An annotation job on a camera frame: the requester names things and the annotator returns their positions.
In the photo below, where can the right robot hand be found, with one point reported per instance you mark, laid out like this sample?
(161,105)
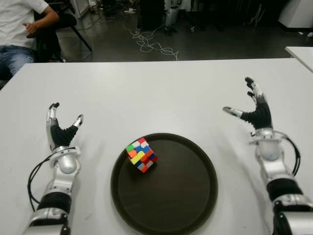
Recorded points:
(261,115)

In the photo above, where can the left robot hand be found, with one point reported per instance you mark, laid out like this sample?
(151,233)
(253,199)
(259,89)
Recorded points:
(60,135)

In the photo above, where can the multicoloured Rubik's cube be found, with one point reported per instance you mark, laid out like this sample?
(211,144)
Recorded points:
(141,155)

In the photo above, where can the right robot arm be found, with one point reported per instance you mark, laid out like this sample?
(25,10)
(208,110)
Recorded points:
(271,156)

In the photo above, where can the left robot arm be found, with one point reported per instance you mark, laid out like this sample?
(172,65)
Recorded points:
(63,166)

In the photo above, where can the dark round plate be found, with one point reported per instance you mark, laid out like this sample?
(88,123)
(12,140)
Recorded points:
(163,188)

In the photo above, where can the white side table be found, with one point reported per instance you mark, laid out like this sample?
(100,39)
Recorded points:
(303,55)

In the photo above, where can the small white floor object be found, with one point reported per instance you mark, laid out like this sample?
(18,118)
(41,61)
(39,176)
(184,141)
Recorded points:
(309,34)

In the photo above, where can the black office chair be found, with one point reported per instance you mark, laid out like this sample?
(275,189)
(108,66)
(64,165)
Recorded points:
(46,41)

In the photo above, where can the metal folding stand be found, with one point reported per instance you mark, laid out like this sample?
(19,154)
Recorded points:
(256,17)

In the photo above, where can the white cabinet black base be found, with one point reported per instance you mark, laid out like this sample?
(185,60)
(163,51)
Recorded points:
(298,14)

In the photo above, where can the seated person white shirt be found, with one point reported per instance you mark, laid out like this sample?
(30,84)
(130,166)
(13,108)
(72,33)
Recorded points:
(14,19)

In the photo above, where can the white framed cabinet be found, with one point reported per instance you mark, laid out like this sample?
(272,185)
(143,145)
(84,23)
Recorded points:
(82,8)

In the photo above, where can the grey humanoid robot legs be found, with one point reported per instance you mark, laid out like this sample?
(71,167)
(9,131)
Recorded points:
(171,17)

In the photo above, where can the white power strip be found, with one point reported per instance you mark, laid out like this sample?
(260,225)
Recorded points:
(130,10)

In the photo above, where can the tall black cabinet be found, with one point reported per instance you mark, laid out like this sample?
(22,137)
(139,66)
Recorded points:
(151,14)

